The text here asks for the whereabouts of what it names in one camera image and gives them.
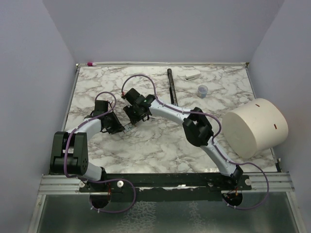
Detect white stapler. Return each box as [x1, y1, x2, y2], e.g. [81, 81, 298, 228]
[184, 71, 201, 81]

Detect staple box tray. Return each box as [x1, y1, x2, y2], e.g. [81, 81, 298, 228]
[123, 123, 135, 133]

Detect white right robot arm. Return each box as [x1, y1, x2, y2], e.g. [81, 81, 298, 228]
[122, 88, 243, 190]

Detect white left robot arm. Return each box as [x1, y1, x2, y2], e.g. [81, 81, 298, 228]
[50, 100, 124, 192]

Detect pink capped white tube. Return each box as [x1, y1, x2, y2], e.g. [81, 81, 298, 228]
[87, 62, 96, 67]

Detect clear tub of clips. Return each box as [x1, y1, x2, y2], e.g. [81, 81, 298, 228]
[197, 85, 208, 99]

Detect large white paper roll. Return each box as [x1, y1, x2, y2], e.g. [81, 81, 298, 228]
[222, 98, 289, 159]

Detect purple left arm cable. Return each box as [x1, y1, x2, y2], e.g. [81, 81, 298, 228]
[63, 91, 137, 214]

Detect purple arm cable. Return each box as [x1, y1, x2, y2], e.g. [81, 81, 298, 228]
[121, 74, 270, 211]
[63, 91, 137, 214]

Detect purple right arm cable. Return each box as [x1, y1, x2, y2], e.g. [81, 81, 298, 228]
[121, 74, 270, 211]

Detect aluminium frame rail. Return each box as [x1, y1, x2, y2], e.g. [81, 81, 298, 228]
[38, 172, 295, 195]

